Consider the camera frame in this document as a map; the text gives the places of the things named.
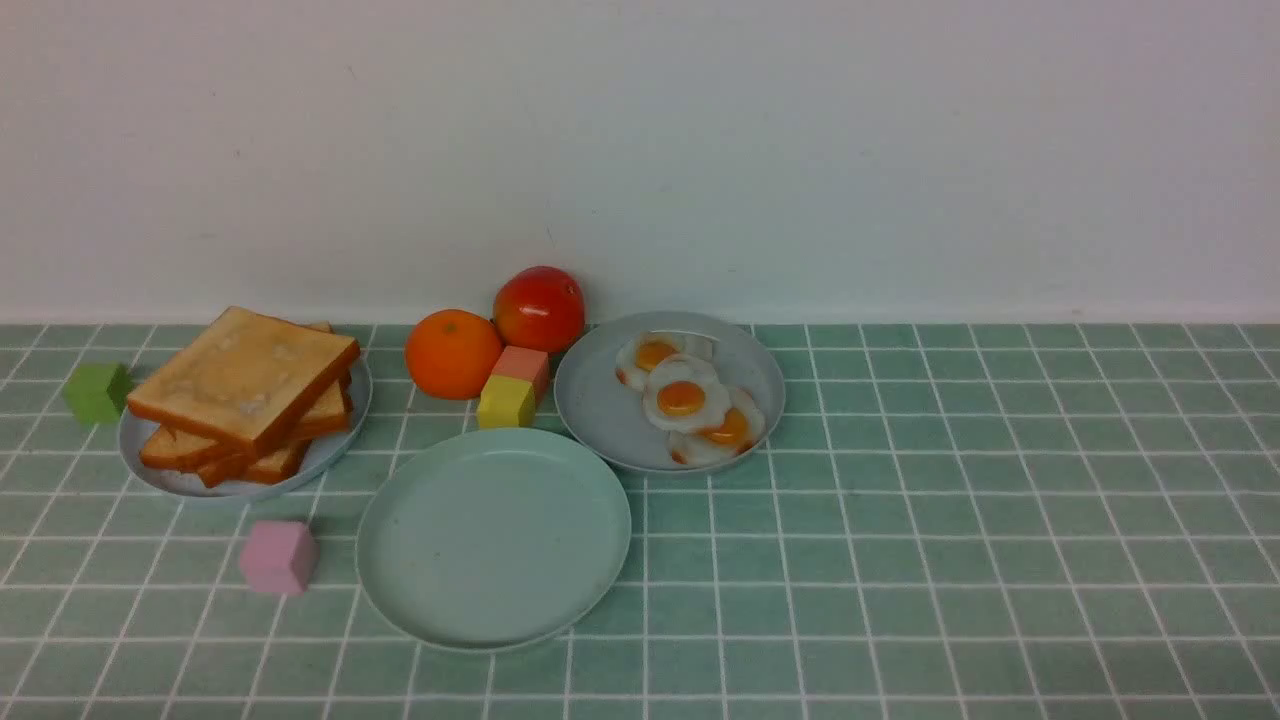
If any toast slice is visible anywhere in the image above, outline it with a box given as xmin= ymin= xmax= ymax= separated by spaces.
xmin=239 ymin=439 xmax=312 ymax=486
xmin=127 ymin=306 xmax=361 ymax=459
xmin=140 ymin=323 xmax=353 ymax=477
xmin=196 ymin=441 xmax=294 ymax=488

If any fried egg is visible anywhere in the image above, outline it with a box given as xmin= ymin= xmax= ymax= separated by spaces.
xmin=614 ymin=332 xmax=714 ymax=392
xmin=667 ymin=386 xmax=765 ymax=468
xmin=641 ymin=354 xmax=732 ymax=433

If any grey plate with eggs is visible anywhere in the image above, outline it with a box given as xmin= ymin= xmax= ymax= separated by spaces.
xmin=554 ymin=311 xmax=786 ymax=474

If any pink-orange wooden block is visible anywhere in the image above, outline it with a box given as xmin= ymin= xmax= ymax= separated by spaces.
xmin=490 ymin=345 xmax=550 ymax=405

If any red apple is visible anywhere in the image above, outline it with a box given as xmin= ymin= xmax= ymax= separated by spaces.
xmin=492 ymin=265 xmax=586 ymax=354

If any yellow wooden block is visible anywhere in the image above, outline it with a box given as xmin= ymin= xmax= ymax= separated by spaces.
xmin=475 ymin=374 xmax=538 ymax=430

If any orange fruit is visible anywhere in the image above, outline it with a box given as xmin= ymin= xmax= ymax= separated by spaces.
xmin=404 ymin=309 xmax=503 ymax=401

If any green plate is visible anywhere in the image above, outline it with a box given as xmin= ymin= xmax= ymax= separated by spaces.
xmin=355 ymin=428 xmax=632 ymax=653

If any grey plate with bread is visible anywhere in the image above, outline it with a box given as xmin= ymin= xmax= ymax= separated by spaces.
xmin=116 ymin=357 xmax=374 ymax=509

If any pink wooden cube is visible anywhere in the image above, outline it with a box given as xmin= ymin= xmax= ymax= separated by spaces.
xmin=239 ymin=520 xmax=317 ymax=596

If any green wooden cube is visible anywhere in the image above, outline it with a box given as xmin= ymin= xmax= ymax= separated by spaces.
xmin=61 ymin=363 xmax=134 ymax=425

